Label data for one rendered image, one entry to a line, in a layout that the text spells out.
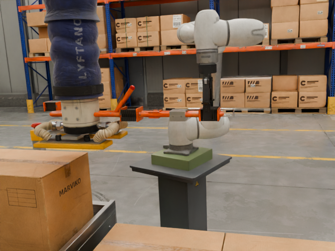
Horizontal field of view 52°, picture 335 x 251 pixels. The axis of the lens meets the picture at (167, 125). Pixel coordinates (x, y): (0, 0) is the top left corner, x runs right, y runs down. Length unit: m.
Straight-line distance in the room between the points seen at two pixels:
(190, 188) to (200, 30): 1.14
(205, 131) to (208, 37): 0.92
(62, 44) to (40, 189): 0.63
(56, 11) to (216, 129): 1.19
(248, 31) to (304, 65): 8.46
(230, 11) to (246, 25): 8.51
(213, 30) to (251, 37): 0.16
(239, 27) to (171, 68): 8.83
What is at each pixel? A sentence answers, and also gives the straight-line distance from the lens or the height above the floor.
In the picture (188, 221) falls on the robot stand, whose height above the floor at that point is 0.39.
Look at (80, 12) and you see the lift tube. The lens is 1.54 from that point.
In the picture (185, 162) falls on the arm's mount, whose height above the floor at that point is 0.80.
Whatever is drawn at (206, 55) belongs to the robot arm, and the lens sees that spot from 1.40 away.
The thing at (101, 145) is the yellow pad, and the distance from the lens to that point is 1.47.
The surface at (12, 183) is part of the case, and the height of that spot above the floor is 0.91.
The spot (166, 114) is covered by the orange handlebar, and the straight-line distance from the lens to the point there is 1.47.
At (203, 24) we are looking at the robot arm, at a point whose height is 1.55.
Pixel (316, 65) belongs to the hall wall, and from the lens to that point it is 9.90.
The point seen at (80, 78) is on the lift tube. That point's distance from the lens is 1.52.
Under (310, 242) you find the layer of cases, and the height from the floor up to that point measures 0.54.
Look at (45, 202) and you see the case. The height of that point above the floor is 0.83.
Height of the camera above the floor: 1.43
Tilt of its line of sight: 11 degrees down
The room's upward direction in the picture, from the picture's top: 3 degrees counter-clockwise
